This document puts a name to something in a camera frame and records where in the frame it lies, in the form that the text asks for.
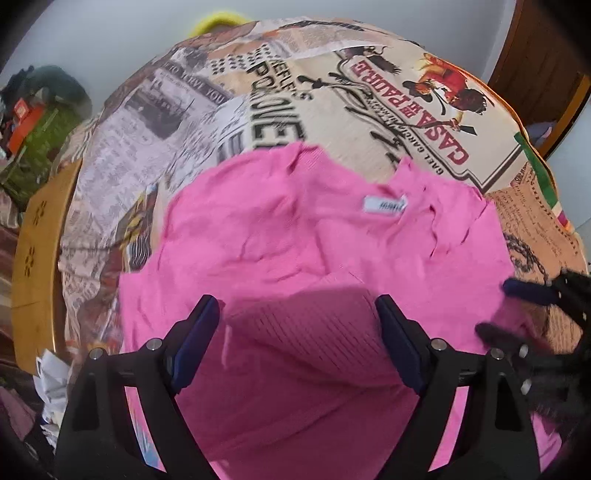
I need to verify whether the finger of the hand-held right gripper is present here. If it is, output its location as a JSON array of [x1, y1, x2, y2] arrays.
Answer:
[[502, 269, 591, 324], [475, 322, 591, 416]]

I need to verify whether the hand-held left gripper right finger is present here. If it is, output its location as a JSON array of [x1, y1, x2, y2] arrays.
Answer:
[[375, 294, 541, 480]]

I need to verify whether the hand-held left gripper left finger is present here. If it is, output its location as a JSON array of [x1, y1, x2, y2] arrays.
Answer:
[[54, 294, 221, 480]]

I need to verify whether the pink knit top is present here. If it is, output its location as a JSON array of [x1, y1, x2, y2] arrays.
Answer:
[[117, 142, 561, 480]]

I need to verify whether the crumpled white paper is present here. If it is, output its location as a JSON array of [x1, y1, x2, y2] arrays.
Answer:
[[34, 348, 72, 425]]

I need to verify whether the light wooden stool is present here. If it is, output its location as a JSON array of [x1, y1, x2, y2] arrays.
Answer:
[[11, 159, 84, 374]]

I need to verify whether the brown wooden door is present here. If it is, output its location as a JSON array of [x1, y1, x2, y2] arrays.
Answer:
[[487, 0, 591, 160]]

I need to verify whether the green box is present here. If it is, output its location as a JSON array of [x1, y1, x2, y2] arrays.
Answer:
[[0, 104, 86, 208]]

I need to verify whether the printed newspaper pattern blanket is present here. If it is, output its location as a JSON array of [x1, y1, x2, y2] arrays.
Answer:
[[58, 16, 589, 467]]

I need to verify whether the orange box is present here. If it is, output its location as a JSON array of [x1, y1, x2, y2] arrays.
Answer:
[[9, 99, 47, 153]]

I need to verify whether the dark cloth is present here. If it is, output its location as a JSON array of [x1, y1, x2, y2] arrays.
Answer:
[[0, 65, 93, 121]]

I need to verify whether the yellow cloth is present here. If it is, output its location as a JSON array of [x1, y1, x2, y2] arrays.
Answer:
[[191, 13, 245, 35]]

